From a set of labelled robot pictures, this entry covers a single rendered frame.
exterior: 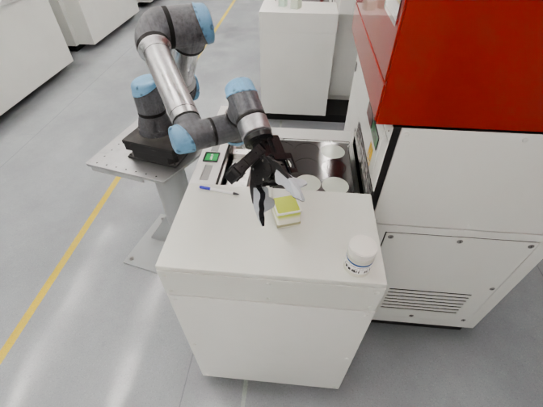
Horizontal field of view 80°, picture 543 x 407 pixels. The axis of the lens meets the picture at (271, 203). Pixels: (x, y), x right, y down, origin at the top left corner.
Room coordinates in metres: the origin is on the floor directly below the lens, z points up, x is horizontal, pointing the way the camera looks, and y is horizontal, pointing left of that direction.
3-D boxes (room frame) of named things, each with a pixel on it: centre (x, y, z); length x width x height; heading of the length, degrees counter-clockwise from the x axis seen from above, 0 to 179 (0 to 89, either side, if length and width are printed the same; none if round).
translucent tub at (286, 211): (0.67, -0.04, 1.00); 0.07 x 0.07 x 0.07; 14
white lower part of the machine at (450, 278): (1.16, -0.72, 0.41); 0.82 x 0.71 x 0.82; 175
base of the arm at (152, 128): (1.27, 0.52, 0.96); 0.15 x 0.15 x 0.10
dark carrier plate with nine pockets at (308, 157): (1.02, -0.14, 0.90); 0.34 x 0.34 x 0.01; 85
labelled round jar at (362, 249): (0.50, -0.23, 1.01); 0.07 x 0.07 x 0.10
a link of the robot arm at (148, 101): (1.28, 0.51, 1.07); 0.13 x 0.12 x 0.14; 118
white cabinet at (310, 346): (0.95, -0.03, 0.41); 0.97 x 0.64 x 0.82; 175
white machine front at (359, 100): (1.19, -0.38, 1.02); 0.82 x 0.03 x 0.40; 175
